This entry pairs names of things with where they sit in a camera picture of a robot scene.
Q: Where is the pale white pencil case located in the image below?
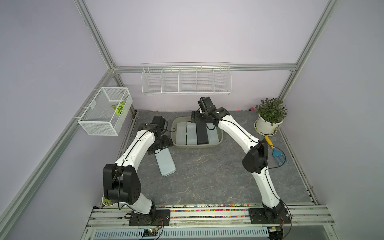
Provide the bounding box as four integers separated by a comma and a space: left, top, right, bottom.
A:
155, 149, 176, 177

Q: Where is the black pencil case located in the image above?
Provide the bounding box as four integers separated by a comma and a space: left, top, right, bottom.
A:
196, 121, 209, 145

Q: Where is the frosted white pencil case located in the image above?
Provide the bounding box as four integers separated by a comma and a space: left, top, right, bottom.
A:
207, 123, 219, 145
186, 122, 198, 145
176, 122, 187, 145

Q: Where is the grey-green plastic storage box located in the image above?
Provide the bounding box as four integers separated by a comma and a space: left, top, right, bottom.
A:
171, 117, 224, 148

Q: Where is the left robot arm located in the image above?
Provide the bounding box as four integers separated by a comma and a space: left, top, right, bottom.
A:
103, 116, 176, 215

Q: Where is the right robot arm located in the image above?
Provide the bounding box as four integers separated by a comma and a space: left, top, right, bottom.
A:
192, 97, 286, 223

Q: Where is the green leaf toy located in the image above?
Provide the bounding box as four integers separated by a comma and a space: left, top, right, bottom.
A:
112, 101, 126, 116

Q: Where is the potted green plant white pot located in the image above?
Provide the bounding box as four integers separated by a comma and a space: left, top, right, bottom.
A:
254, 98, 288, 136

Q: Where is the small succulent white pot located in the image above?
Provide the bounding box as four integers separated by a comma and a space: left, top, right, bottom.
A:
102, 196, 117, 208

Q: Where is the yellow blue garden fork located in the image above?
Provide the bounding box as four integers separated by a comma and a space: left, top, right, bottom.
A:
265, 136, 288, 166

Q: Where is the white wire wall shelf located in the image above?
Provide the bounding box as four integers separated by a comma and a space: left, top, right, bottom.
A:
141, 62, 232, 95

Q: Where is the white mesh wall basket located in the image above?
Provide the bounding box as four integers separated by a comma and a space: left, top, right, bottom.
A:
78, 87, 133, 136

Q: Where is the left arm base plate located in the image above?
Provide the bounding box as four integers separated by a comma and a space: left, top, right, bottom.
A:
129, 210, 171, 227

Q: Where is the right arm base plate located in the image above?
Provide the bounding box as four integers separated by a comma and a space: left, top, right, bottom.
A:
249, 206, 292, 225

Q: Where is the aluminium front rail frame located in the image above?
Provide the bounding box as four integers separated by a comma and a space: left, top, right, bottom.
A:
82, 204, 342, 240

